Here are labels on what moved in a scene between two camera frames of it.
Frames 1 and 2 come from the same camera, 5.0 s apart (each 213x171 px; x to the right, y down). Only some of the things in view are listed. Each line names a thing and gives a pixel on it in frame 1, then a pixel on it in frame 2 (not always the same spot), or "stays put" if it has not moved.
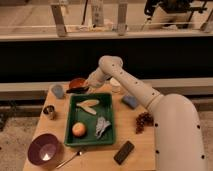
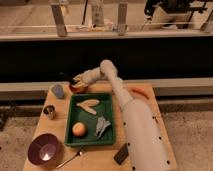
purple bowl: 43,149 stays put
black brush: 78,90 → 62,75
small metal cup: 49,112 stays put
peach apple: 78,129 stays put
